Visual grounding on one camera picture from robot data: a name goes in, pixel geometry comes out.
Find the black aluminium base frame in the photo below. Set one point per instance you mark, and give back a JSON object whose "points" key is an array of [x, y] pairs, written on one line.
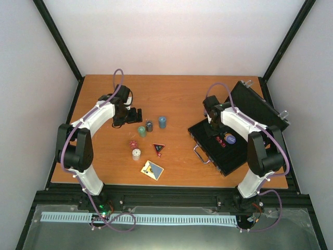
{"points": [[164, 196]]}

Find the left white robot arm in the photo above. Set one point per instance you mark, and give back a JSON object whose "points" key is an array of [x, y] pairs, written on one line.
{"points": [[74, 149]]}

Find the blue poker chip stack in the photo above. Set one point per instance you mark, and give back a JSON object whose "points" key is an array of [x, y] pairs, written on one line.
{"points": [[162, 122]]}

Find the purple blind button chips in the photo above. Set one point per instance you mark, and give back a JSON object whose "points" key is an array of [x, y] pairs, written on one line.
{"points": [[229, 138]]}

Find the playing card deck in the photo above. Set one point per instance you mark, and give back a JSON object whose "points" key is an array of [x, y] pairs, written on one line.
{"points": [[152, 170]]}

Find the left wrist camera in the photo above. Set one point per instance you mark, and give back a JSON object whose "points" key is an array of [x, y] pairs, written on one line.
{"points": [[129, 101]]}

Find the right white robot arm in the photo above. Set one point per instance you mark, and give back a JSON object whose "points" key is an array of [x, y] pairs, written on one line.
{"points": [[265, 151]]}

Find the white poker chip stack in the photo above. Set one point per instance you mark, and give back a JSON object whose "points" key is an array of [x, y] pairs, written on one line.
{"points": [[136, 153]]}

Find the black triangular card box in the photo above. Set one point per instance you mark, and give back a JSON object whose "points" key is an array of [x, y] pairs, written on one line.
{"points": [[158, 147]]}

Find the black poker set case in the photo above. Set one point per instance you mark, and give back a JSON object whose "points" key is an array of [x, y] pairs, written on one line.
{"points": [[232, 156]]}

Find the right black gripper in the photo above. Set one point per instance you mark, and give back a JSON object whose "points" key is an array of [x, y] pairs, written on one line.
{"points": [[210, 133]]}

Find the light blue cable duct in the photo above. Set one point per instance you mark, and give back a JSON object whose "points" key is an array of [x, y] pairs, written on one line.
{"points": [[142, 219]]}

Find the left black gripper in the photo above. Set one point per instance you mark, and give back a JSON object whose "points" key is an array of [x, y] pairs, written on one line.
{"points": [[118, 122]]}

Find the red poker chip stack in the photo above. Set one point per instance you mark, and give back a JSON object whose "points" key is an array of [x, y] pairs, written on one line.
{"points": [[133, 145]]}

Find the black poker chip stack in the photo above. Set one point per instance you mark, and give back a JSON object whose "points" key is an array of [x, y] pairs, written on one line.
{"points": [[149, 126]]}

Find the green poker chip stack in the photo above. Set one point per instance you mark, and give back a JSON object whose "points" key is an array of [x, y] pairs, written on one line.
{"points": [[142, 131]]}

